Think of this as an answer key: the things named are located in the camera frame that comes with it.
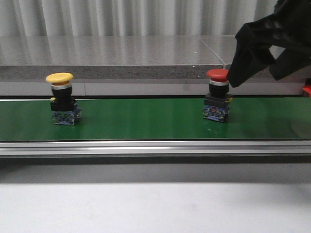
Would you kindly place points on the grey stone slab left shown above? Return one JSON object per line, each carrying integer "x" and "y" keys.
{"x": 106, "y": 57}

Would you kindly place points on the red plastic tray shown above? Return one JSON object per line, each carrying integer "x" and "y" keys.
{"x": 306, "y": 91}

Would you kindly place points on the green conveyor belt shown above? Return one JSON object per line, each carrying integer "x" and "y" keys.
{"x": 117, "y": 119}

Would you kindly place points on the aluminium conveyor side rail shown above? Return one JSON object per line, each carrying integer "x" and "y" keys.
{"x": 153, "y": 148}

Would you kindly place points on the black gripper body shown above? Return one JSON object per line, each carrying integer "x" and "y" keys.
{"x": 289, "y": 27}

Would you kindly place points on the white pleated curtain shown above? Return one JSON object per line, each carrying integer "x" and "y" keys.
{"x": 128, "y": 17}

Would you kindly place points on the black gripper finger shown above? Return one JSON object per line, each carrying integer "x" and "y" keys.
{"x": 248, "y": 61}
{"x": 289, "y": 60}

